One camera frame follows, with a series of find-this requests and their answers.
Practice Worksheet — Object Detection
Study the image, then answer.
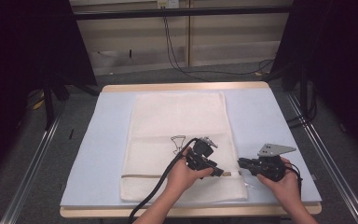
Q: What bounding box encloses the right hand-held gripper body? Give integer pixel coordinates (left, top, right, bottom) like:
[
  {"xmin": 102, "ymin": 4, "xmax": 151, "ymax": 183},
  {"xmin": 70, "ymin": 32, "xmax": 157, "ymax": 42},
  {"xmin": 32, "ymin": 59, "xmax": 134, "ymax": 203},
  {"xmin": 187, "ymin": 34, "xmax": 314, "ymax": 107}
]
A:
[{"xmin": 247, "ymin": 143, "xmax": 297, "ymax": 183}]

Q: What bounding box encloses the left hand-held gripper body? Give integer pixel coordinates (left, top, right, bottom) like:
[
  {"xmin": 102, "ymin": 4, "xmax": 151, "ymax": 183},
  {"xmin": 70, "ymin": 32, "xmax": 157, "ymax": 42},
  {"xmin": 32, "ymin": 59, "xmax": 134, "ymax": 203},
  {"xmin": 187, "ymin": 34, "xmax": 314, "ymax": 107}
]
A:
[{"xmin": 184, "ymin": 135, "xmax": 219, "ymax": 173}]

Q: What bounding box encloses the white towel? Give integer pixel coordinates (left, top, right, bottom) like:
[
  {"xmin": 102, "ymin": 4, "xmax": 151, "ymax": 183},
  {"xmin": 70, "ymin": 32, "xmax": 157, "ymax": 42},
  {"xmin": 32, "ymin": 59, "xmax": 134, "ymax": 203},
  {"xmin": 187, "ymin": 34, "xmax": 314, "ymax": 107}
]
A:
[{"xmin": 118, "ymin": 91, "xmax": 250, "ymax": 203}]

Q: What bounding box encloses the person's right hand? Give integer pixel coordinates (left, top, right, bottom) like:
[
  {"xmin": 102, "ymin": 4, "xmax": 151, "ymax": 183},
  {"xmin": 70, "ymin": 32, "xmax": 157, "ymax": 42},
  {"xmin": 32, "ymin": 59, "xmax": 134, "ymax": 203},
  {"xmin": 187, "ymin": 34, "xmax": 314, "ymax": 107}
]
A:
[{"xmin": 255, "ymin": 156, "xmax": 304, "ymax": 216}]

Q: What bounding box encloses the person's left hand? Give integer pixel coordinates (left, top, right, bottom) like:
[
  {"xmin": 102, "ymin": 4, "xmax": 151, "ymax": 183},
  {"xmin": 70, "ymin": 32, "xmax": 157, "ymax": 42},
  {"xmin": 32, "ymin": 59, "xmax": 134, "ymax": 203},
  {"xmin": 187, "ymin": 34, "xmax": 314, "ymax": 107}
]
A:
[{"xmin": 164, "ymin": 146, "xmax": 214, "ymax": 200}]

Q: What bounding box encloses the wooden table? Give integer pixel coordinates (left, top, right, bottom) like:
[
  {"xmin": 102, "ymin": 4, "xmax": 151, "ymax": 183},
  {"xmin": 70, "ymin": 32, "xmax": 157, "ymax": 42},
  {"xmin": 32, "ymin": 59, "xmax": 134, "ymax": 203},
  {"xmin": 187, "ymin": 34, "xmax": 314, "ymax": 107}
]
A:
[{"xmin": 59, "ymin": 80, "xmax": 323, "ymax": 218}]

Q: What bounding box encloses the black metal stand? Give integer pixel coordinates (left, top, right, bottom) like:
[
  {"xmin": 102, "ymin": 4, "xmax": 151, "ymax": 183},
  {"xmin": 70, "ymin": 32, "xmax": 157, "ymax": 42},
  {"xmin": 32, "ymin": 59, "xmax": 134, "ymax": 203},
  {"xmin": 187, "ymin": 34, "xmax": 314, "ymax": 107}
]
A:
[
  {"xmin": 40, "ymin": 73, "xmax": 102, "ymax": 131},
  {"xmin": 286, "ymin": 63, "xmax": 319, "ymax": 129}
]

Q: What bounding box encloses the light blue table mat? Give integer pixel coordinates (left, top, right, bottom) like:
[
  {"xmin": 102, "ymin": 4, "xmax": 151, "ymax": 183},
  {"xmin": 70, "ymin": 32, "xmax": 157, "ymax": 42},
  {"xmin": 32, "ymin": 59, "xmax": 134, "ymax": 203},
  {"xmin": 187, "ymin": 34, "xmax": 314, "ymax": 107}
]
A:
[{"xmin": 60, "ymin": 87, "xmax": 323, "ymax": 209}]

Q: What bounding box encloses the black curtain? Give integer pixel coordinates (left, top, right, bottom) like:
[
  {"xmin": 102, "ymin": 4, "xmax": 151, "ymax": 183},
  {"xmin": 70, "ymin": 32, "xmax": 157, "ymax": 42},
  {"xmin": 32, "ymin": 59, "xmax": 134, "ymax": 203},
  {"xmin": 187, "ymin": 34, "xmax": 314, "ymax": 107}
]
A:
[
  {"xmin": 270, "ymin": 0, "xmax": 358, "ymax": 164},
  {"xmin": 0, "ymin": 0, "xmax": 99, "ymax": 189}
]

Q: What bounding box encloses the black horizontal bar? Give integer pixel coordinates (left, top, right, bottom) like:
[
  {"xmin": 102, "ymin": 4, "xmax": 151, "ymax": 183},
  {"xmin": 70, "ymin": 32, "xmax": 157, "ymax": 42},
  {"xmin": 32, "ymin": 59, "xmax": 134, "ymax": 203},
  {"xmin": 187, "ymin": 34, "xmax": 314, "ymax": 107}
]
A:
[{"xmin": 74, "ymin": 5, "xmax": 293, "ymax": 21}]

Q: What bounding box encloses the yellow tape piece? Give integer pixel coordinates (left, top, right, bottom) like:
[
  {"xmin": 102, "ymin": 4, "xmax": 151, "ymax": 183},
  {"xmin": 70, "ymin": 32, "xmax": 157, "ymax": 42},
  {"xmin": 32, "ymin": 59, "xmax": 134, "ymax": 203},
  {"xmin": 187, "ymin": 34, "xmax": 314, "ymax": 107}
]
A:
[{"xmin": 32, "ymin": 98, "xmax": 47, "ymax": 111}]

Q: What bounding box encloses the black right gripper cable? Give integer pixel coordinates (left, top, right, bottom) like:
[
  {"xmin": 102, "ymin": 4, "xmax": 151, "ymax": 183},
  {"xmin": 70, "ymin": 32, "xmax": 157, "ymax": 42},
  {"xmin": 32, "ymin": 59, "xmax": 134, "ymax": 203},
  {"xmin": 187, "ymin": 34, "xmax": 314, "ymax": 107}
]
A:
[{"xmin": 284, "ymin": 161, "xmax": 304, "ymax": 202}]

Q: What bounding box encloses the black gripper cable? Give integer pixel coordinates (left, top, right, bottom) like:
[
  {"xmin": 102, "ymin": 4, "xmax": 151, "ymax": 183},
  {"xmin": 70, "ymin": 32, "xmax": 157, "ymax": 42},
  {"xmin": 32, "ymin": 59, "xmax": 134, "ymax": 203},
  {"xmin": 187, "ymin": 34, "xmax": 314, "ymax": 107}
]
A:
[
  {"xmin": 126, "ymin": 137, "xmax": 200, "ymax": 224},
  {"xmin": 284, "ymin": 161, "xmax": 304, "ymax": 202}
]

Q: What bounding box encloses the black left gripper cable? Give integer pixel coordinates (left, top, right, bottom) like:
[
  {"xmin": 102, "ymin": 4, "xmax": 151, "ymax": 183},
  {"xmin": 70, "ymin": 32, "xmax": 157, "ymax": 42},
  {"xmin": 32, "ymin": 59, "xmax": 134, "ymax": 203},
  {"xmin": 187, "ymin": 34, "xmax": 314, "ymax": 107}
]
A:
[{"xmin": 126, "ymin": 137, "xmax": 200, "ymax": 224}]

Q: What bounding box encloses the metal floor rail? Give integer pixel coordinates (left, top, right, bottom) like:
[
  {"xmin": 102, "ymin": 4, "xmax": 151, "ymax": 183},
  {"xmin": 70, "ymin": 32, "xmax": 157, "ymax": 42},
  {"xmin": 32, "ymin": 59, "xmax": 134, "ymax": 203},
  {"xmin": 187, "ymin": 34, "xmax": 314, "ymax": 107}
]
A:
[
  {"xmin": 284, "ymin": 91, "xmax": 358, "ymax": 224},
  {"xmin": 0, "ymin": 110, "xmax": 63, "ymax": 224}
]

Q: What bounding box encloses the black floor cable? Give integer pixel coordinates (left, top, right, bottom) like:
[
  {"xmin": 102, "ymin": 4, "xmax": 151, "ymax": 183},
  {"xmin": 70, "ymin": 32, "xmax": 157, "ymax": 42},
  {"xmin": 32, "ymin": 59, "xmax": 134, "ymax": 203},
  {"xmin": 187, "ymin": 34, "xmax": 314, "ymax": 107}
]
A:
[{"xmin": 162, "ymin": 14, "xmax": 276, "ymax": 83}]

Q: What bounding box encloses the white wall outlet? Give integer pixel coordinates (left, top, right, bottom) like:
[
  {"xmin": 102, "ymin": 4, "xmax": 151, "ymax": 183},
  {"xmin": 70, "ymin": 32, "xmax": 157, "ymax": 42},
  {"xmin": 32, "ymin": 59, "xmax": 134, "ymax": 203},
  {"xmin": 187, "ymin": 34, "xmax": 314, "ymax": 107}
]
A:
[{"xmin": 156, "ymin": 0, "xmax": 181, "ymax": 9}]

